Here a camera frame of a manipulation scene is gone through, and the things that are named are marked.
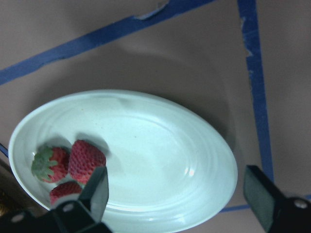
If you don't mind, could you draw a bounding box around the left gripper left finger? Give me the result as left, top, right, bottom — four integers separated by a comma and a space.
78, 166, 108, 222

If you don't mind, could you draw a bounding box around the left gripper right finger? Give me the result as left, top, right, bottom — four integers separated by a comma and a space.
243, 165, 286, 231

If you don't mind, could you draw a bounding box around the pale green plate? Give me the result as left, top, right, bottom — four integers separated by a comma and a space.
8, 90, 238, 233

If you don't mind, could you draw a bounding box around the wicker basket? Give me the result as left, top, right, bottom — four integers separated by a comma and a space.
0, 160, 27, 216

